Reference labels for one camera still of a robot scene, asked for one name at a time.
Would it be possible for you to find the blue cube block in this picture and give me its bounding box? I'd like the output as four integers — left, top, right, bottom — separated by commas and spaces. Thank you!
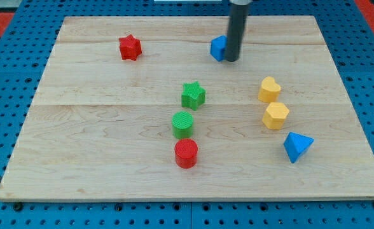
210, 35, 226, 62

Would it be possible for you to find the green star block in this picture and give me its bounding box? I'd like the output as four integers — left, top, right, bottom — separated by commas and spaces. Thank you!
181, 81, 206, 111

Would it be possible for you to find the red star block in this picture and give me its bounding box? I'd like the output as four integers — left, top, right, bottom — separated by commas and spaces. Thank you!
118, 34, 142, 61

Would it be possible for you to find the green cylinder block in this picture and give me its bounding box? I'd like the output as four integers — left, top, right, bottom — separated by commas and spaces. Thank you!
172, 111, 194, 139

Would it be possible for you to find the red cylinder block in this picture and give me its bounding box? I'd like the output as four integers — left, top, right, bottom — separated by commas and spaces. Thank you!
174, 138, 198, 169

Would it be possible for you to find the light wooden board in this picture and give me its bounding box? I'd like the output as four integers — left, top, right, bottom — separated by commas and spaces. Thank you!
0, 16, 374, 202

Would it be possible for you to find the yellow heart block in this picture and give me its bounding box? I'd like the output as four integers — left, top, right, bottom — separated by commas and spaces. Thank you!
258, 76, 281, 103

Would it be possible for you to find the yellow hexagon block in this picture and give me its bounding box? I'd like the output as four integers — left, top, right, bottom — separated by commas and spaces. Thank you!
262, 102, 289, 130

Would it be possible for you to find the blue triangular prism block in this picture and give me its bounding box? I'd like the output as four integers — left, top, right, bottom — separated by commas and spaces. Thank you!
283, 132, 314, 163

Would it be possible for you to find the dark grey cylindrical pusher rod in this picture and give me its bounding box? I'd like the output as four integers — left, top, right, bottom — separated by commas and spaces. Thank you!
225, 0, 252, 62

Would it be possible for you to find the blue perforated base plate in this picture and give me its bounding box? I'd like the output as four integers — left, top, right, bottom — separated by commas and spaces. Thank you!
0, 0, 374, 228

